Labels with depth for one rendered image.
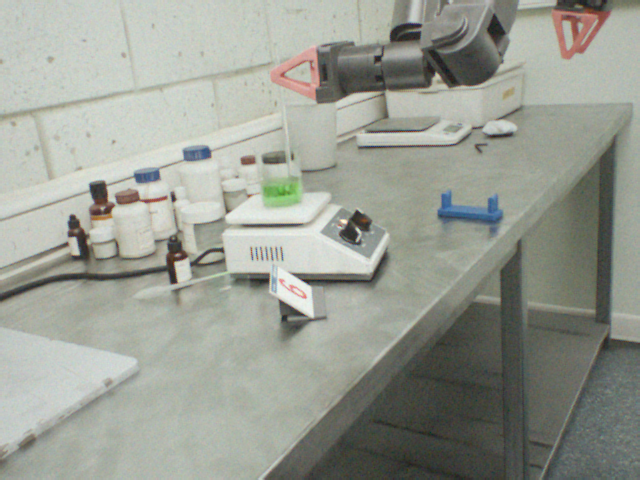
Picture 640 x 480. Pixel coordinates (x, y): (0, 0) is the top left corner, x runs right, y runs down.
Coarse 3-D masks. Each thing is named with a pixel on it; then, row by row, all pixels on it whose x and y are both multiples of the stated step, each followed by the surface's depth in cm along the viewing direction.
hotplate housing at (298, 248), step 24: (240, 240) 90; (264, 240) 89; (288, 240) 89; (312, 240) 88; (384, 240) 95; (240, 264) 92; (264, 264) 91; (288, 264) 90; (312, 264) 89; (336, 264) 88; (360, 264) 87
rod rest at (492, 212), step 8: (448, 192) 112; (448, 200) 112; (488, 200) 106; (496, 200) 108; (440, 208) 112; (448, 208) 112; (456, 208) 111; (464, 208) 111; (472, 208) 111; (480, 208) 110; (488, 208) 107; (496, 208) 108; (456, 216) 110; (464, 216) 109; (472, 216) 108; (480, 216) 108; (488, 216) 107; (496, 216) 107
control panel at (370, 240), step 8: (344, 208) 98; (336, 216) 94; (344, 216) 96; (328, 224) 91; (336, 224) 92; (344, 224) 93; (320, 232) 88; (328, 232) 89; (336, 232) 90; (368, 232) 94; (376, 232) 95; (384, 232) 97; (336, 240) 88; (368, 240) 92; (376, 240) 93; (352, 248) 88; (360, 248) 89; (368, 248) 90; (368, 256) 88
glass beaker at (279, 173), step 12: (264, 144) 94; (276, 144) 95; (264, 156) 90; (276, 156) 89; (288, 156) 90; (264, 168) 90; (276, 168) 90; (288, 168) 90; (300, 168) 92; (264, 180) 91; (276, 180) 90; (288, 180) 91; (300, 180) 92; (264, 192) 92; (276, 192) 91; (288, 192) 91; (300, 192) 92; (264, 204) 93; (276, 204) 91; (288, 204) 91; (300, 204) 93
